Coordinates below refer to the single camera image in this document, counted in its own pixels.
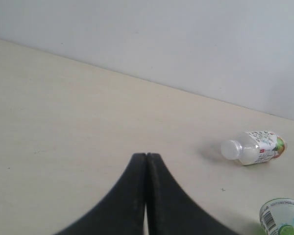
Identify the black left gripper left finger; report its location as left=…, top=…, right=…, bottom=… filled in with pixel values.
left=58, top=153, right=147, bottom=235

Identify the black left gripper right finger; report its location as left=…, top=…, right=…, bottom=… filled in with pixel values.
left=147, top=153, right=236, bottom=235

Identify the clear bottle green lime label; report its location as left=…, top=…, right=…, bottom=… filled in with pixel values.
left=259, top=198, right=294, bottom=235

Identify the square bottle floral label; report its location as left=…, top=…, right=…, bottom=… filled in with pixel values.
left=220, top=130, right=287, bottom=165

